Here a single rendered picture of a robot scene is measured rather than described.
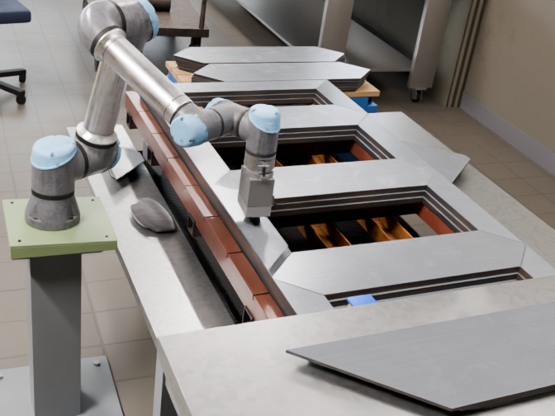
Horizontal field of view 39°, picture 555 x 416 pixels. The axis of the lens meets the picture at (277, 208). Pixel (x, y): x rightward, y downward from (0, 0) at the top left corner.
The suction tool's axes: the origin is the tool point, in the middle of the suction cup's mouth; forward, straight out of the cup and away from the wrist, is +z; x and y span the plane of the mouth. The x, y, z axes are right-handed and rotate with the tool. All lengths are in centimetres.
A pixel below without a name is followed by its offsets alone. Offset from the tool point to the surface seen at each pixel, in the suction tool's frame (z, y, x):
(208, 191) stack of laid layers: 2.8, 23.1, 5.8
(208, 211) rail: 4.6, 15.3, 7.4
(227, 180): 0.7, 25.6, 0.0
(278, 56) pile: 2, 137, -49
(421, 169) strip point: 1, 29, -63
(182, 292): 19.2, -0.7, 16.4
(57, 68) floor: 87, 350, 28
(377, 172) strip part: 1, 28, -47
